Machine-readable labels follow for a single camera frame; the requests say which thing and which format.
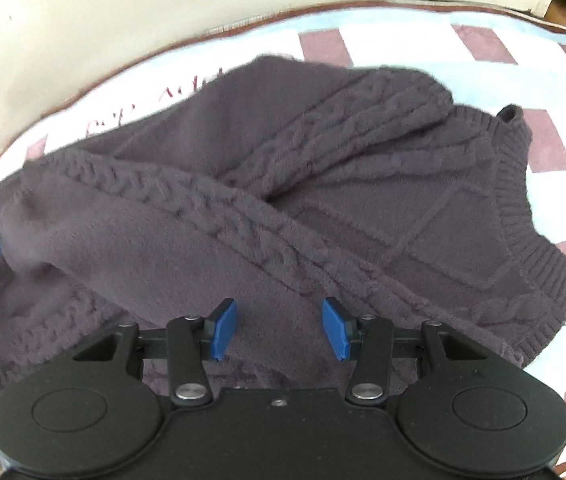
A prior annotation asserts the checkered white and maroon blanket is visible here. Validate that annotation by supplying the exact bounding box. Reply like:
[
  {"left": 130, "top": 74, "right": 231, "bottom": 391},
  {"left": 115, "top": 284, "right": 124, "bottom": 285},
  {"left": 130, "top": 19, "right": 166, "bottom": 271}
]
[{"left": 0, "top": 2, "right": 566, "bottom": 477}]

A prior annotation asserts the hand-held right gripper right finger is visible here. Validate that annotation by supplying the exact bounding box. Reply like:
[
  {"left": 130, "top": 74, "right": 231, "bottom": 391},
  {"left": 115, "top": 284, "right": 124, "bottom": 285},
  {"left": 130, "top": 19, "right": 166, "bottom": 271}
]
[{"left": 322, "top": 296, "right": 488, "bottom": 404}]

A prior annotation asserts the dark purple cable-knit sweater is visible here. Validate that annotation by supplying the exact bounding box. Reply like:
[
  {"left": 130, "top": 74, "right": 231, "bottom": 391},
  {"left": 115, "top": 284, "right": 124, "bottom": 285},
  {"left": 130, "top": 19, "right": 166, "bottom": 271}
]
[{"left": 0, "top": 53, "right": 566, "bottom": 403}]

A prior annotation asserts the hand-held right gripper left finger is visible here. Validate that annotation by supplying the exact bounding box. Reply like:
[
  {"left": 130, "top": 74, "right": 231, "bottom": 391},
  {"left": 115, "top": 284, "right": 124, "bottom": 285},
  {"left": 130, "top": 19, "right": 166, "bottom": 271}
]
[{"left": 71, "top": 298, "right": 239, "bottom": 409}]

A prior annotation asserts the cream sofa backrest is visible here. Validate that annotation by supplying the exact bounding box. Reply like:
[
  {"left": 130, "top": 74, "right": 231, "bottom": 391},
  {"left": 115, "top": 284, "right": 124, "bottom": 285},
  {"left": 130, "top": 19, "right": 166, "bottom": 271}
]
[{"left": 0, "top": 0, "right": 566, "bottom": 188}]

